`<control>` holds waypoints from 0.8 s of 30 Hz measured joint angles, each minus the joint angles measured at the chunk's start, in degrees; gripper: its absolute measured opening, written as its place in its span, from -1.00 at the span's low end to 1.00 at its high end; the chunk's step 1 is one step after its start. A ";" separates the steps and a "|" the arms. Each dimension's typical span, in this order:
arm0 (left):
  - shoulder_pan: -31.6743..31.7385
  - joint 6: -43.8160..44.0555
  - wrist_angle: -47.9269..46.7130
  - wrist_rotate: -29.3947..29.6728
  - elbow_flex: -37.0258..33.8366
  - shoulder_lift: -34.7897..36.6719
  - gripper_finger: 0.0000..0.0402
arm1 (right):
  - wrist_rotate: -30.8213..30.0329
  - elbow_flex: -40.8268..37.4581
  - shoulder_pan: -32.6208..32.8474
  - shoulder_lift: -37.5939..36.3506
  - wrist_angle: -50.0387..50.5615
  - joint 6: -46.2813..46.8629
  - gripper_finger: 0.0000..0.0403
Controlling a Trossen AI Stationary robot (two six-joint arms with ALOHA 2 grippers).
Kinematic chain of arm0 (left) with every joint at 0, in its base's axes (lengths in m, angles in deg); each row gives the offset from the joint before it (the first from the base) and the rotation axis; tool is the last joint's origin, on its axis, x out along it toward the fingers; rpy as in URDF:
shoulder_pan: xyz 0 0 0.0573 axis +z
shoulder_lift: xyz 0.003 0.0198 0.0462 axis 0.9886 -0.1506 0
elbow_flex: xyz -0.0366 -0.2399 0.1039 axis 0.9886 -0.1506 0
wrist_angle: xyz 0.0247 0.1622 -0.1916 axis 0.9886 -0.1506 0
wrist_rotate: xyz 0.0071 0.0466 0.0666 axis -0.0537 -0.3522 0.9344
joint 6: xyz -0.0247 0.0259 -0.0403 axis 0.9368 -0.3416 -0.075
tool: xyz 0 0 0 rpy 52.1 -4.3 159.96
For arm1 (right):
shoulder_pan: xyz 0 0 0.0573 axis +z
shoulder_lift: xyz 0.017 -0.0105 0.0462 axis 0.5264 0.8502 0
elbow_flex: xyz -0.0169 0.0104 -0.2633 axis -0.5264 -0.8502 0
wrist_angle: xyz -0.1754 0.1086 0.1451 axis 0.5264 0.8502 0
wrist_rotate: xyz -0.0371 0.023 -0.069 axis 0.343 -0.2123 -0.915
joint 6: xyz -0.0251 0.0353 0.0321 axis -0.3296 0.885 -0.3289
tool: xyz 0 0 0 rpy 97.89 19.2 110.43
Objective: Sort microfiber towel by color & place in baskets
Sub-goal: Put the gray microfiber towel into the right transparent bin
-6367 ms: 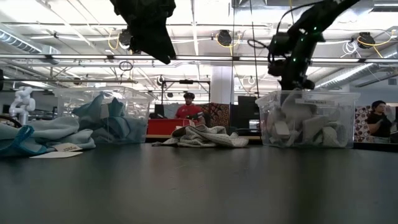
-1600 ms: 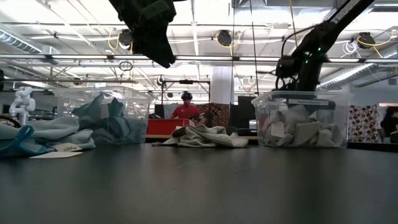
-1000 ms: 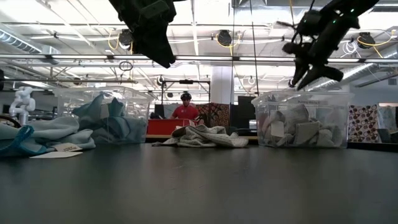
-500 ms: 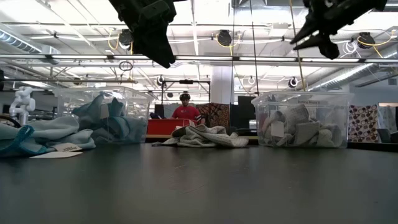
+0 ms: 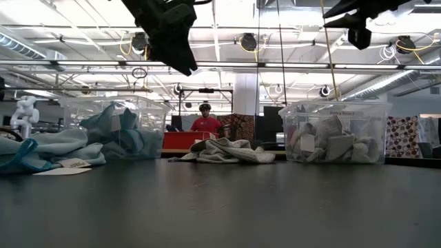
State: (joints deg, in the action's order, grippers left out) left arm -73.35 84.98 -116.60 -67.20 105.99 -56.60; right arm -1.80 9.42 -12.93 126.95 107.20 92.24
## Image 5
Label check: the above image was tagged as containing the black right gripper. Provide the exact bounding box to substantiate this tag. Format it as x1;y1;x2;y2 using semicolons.
322;0;414;51

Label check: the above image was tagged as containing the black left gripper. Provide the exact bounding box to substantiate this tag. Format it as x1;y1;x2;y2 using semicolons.
120;0;199;77

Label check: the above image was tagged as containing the gray microfiber towel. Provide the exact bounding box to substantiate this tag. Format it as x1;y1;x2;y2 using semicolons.
167;137;276;165
351;141;380;163
311;115;356;161
289;122;321;163

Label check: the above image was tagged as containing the clear plastic storage bin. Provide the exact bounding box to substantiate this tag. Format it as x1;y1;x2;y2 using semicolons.
58;95;172;160
278;100;393;165

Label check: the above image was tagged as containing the person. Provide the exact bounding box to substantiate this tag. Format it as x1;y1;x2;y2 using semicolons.
189;102;223;134

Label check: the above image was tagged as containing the red box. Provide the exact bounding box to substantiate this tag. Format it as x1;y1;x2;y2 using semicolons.
162;130;220;151

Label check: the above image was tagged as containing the dark patterned cloth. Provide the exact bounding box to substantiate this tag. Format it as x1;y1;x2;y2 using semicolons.
216;114;256;147

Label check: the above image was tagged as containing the black screen panel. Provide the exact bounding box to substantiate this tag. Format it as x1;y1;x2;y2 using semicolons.
263;105;285;143

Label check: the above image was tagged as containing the white cloth with purple circles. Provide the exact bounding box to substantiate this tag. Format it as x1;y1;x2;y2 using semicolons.
384;116;421;158

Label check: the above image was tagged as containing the yellow cable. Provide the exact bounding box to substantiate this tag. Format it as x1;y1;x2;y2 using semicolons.
320;0;340;101

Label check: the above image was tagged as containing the black metal frame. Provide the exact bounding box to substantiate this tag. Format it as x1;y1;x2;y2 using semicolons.
178;87;234;116

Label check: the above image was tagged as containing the silver ventilation duct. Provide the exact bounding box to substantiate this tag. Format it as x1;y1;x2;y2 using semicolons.
339;48;441;103
0;32;66;72

